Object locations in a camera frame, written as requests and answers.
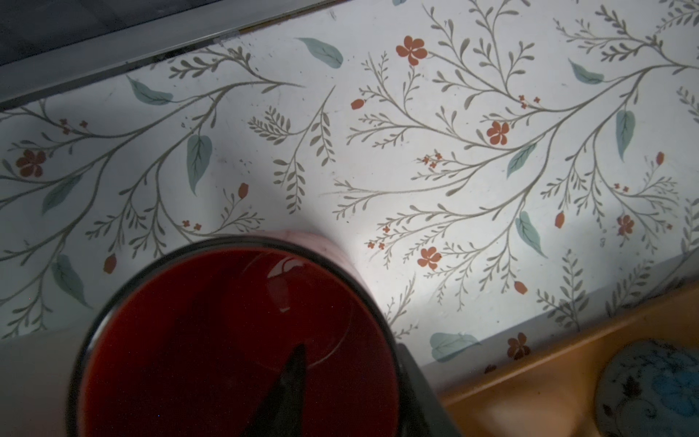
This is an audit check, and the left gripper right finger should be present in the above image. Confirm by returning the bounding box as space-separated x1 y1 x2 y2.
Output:
397 343 462 437

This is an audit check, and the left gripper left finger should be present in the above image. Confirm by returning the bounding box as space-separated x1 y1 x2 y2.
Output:
241 344 307 437

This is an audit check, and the red mug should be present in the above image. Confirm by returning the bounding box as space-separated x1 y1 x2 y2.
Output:
65 232 402 436

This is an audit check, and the blue dotted mug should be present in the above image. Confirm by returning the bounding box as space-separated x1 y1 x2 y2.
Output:
595 340 698 436

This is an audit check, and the orange plastic tray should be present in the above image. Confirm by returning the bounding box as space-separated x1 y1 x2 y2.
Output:
442 283 698 436

